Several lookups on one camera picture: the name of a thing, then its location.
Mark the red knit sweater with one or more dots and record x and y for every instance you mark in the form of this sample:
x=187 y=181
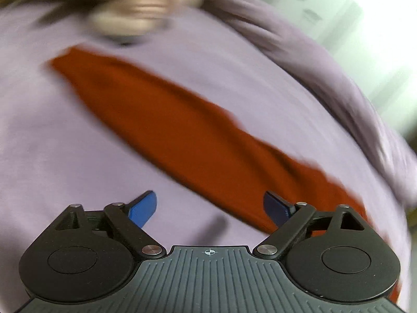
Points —
x=163 y=120

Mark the pink plush toy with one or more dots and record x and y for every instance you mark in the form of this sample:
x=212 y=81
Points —
x=130 y=3

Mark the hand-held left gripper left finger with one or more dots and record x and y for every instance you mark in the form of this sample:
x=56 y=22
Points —
x=145 y=208

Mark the white wardrobe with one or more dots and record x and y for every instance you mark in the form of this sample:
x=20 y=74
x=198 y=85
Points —
x=329 y=9

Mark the purple bed sheet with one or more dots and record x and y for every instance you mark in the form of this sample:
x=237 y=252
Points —
x=49 y=153

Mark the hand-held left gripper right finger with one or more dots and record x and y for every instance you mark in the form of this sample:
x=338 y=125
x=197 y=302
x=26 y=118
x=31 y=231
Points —
x=276 y=209

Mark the purple duvet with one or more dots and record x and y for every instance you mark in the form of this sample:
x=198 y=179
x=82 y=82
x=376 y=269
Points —
x=293 y=39

